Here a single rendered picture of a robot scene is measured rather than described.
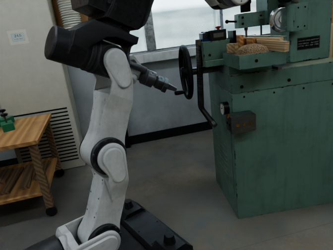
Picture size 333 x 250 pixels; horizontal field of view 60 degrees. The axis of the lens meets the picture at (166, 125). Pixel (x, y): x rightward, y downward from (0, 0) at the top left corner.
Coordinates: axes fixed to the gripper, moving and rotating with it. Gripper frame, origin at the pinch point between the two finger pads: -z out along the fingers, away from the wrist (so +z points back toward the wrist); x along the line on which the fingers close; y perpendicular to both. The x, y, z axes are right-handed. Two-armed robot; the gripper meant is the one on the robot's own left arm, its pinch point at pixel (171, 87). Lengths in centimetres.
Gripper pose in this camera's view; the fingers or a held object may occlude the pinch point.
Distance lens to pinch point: 163.4
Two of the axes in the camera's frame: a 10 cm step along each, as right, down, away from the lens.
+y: 4.1, -7.9, -4.5
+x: 0.1, 5.0, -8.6
